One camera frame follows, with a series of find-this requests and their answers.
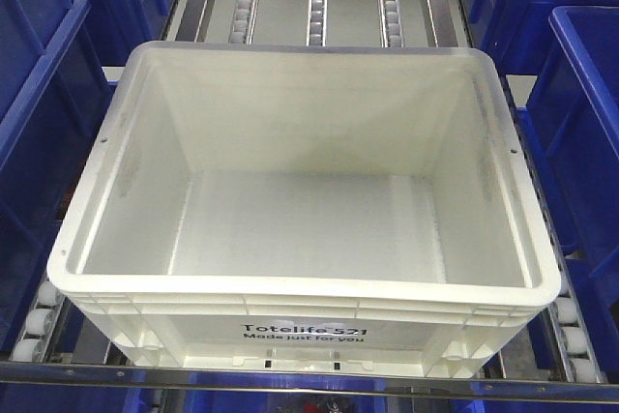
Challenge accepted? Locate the front right roller track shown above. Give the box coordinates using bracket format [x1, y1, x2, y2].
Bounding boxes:
[547, 274, 605, 384]

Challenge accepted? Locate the left blue bin near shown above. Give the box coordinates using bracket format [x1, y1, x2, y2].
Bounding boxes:
[1, 0, 111, 351]

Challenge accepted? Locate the right blue bin near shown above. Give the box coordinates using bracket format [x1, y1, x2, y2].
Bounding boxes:
[527, 6, 618, 280]

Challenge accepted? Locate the white plastic tote bin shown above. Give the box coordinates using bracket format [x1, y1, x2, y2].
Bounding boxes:
[47, 42, 561, 378]

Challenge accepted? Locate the front left roller track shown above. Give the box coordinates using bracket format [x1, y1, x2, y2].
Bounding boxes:
[9, 274, 65, 363]

